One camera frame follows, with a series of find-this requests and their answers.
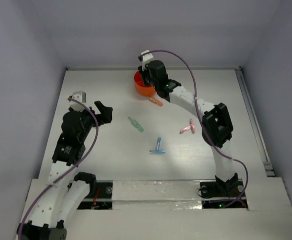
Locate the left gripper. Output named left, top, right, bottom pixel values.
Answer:
left=75, top=101, right=111, bottom=142

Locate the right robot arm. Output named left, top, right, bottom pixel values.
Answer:
left=138, top=60, right=238, bottom=196

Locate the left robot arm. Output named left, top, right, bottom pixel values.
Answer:
left=16, top=97, right=113, bottom=240

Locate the orange round organizer container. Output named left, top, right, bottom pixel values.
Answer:
left=134, top=72, right=156, bottom=97

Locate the orange highlighter pen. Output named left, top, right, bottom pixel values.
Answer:
left=148, top=96, right=163, bottom=107

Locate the green highlighter pen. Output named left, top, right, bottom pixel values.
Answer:
left=128, top=117, right=144, bottom=133

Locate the blue pen flat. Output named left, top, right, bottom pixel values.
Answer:
left=150, top=149, right=166, bottom=154

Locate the pink pen lower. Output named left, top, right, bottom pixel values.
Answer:
left=179, top=125, right=192, bottom=134

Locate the pink pen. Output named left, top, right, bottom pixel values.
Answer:
left=190, top=119, right=196, bottom=134
left=179, top=125, right=192, bottom=134

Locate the pink pen upper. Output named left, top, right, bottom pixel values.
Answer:
left=190, top=119, right=196, bottom=134

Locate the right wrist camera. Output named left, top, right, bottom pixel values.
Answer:
left=138, top=50, right=154, bottom=71

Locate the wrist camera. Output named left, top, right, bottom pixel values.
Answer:
left=138, top=50, right=154, bottom=71
left=67, top=90, right=87, bottom=112

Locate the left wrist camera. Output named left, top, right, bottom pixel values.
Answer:
left=67, top=90, right=87, bottom=112

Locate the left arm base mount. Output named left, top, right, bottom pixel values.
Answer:
left=77, top=181, right=113, bottom=210

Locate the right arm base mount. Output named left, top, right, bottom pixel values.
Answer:
left=197, top=180, right=248, bottom=209

